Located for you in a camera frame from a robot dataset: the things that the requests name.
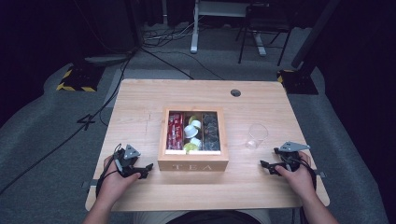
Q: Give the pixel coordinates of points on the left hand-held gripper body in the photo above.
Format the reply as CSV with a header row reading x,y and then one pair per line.
x,y
127,165

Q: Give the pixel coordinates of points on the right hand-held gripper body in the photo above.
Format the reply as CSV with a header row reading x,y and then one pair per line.
x,y
291,157

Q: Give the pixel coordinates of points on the wooden tea box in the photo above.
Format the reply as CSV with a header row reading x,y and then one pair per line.
x,y
193,162

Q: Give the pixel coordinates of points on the person's left hand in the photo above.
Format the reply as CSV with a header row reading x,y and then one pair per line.
x,y
113,185

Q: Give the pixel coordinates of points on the person's right hand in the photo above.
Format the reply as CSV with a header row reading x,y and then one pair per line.
x,y
300,182

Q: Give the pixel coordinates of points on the clear plastic cup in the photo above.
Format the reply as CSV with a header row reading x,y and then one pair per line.
x,y
257,135

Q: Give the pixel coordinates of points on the row of red tea packets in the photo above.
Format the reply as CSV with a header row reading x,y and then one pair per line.
x,y
175,132

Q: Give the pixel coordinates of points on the white capsule with green lid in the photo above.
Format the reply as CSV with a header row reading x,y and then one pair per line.
x,y
192,118
189,147
196,142
190,131
196,124

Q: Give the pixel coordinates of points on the black tape cross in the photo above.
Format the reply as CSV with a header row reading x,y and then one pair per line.
x,y
86,121

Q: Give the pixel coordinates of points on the pile of dark tea bags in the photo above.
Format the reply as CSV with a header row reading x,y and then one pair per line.
x,y
211,132

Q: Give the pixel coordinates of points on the black yellow striped stand base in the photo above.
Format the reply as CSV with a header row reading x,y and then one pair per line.
x,y
79,77
299,82

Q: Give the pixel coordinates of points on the person's dark shirt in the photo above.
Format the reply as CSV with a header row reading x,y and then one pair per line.
x,y
211,218

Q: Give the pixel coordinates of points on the dark slanted stand pole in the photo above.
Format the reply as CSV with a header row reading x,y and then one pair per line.
x,y
314,31

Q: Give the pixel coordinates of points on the black chair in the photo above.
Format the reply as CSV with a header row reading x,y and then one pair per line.
x,y
267,21

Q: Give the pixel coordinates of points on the white desk frame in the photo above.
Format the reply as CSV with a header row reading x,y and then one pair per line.
x,y
194,34

